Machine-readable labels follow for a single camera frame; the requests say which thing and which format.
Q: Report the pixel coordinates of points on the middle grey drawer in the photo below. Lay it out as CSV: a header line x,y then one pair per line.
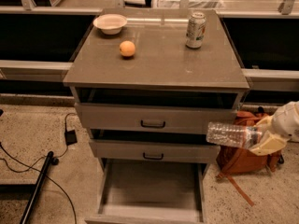
x,y
154,151

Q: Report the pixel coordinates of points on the orange backpack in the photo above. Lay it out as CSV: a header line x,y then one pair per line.
x,y
236,161

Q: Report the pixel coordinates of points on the clear plastic water bottle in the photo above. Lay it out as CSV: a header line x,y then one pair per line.
x,y
231,135

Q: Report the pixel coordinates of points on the grey drawer cabinet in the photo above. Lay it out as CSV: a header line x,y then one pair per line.
x,y
163,71

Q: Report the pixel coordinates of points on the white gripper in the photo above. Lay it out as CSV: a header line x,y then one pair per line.
x,y
286,120

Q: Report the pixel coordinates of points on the black power adapter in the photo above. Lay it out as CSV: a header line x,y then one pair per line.
x,y
70,137

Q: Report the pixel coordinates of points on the grey drawer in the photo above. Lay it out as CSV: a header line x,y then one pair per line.
x,y
150,192
145,118
154,151

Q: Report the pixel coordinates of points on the black floor pole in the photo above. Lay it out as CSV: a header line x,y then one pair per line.
x,y
37,188

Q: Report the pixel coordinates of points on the top grey drawer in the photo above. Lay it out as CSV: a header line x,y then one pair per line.
x,y
145,118

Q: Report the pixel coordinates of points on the orange fruit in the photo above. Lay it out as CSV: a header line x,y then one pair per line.
x,y
127,49

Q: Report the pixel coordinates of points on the white bowl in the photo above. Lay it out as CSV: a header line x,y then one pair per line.
x,y
110,24

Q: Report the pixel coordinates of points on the green white soda can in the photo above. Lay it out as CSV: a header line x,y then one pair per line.
x,y
196,30

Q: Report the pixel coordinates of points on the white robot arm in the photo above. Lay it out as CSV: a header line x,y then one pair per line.
x,y
278,130

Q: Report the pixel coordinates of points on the bottom grey drawer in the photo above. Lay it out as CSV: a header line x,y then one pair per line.
x,y
150,192

